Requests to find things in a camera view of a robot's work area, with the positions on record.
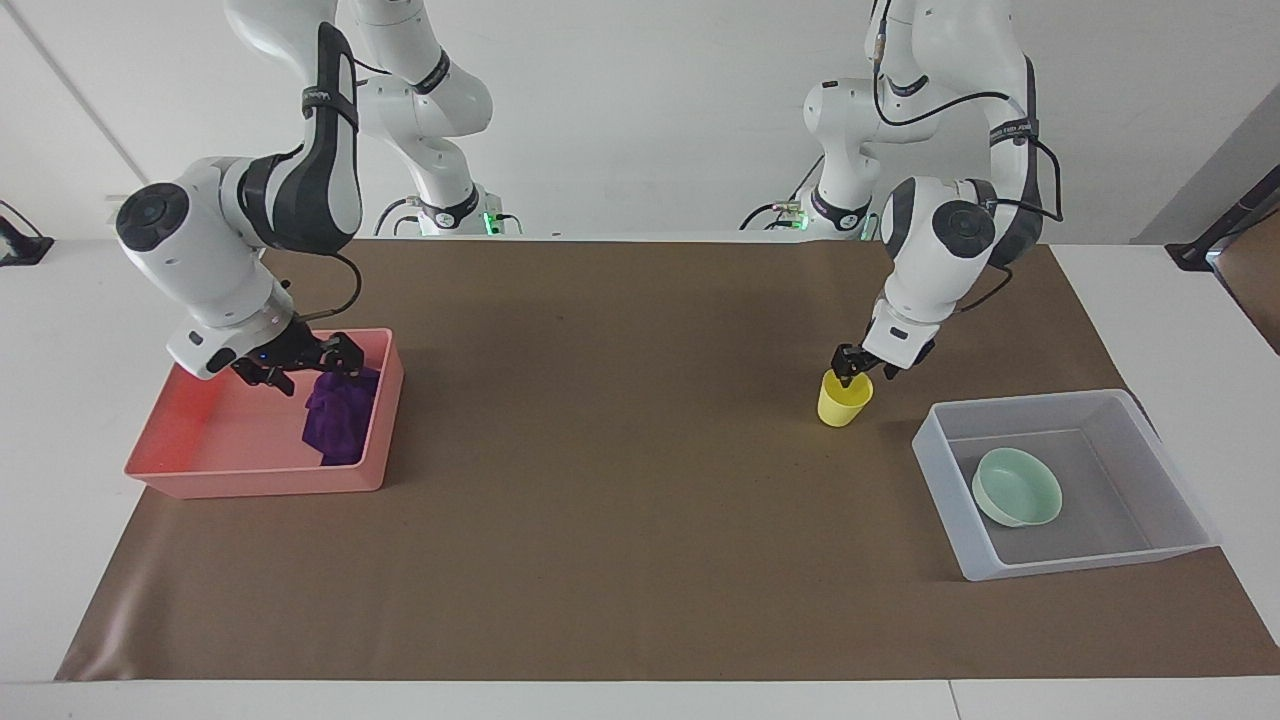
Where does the yellow plastic cup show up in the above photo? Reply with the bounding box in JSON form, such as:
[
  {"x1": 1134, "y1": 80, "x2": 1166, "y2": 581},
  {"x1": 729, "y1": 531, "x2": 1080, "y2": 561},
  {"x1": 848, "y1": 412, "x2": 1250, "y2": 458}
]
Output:
[{"x1": 817, "y1": 368, "x2": 874, "y2": 429}]

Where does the purple crumpled cloth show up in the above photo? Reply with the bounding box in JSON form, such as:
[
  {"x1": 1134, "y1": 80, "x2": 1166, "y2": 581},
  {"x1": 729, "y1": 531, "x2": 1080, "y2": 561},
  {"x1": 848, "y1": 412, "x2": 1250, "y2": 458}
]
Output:
[{"x1": 303, "y1": 366, "x2": 383, "y2": 468}]

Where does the pink plastic tray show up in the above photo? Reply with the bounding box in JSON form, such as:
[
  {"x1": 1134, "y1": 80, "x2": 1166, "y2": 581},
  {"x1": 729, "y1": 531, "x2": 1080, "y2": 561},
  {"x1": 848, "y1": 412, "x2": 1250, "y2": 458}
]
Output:
[{"x1": 124, "y1": 327, "x2": 405, "y2": 500}]

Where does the light green bowl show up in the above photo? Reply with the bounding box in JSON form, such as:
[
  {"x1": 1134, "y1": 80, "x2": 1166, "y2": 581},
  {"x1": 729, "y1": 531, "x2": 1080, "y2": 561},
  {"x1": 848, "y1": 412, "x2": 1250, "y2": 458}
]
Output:
[{"x1": 971, "y1": 446, "x2": 1064, "y2": 529}]

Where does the black cable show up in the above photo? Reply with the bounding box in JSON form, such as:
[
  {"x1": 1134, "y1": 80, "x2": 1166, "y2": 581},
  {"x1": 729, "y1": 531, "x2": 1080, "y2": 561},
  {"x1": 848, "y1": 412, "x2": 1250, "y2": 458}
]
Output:
[
  {"x1": 295, "y1": 250, "x2": 364, "y2": 326},
  {"x1": 739, "y1": 153, "x2": 827, "y2": 233},
  {"x1": 374, "y1": 196, "x2": 423, "y2": 238},
  {"x1": 871, "y1": 0, "x2": 1065, "y2": 317}
]

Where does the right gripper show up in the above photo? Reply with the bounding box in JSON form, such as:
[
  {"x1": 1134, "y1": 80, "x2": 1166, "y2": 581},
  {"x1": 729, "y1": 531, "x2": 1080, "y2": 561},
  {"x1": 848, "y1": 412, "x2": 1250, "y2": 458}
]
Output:
[{"x1": 231, "y1": 320, "x2": 364, "y2": 398}]

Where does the translucent grey plastic bin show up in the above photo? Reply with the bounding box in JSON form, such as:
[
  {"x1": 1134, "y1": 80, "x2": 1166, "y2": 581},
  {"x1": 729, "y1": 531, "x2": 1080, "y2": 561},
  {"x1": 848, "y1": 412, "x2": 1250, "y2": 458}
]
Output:
[{"x1": 911, "y1": 388, "x2": 1223, "y2": 583}]

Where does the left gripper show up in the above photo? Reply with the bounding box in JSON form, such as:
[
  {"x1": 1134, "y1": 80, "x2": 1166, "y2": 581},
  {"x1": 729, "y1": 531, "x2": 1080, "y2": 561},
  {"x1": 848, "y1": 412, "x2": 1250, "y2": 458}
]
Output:
[{"x1": 831, "y1": 338, "x2": 937, "y2": 390}]

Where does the black stand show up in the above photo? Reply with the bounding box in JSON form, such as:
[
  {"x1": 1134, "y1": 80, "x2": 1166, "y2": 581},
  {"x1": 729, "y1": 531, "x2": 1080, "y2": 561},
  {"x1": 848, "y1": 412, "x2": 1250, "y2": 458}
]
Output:
[
  {"x1": 1164, "y1": 164, "x2": 1280, "y2": 273},
  {"x1": 0, "y1": 199, "x2": 55, "y2": 268}
]

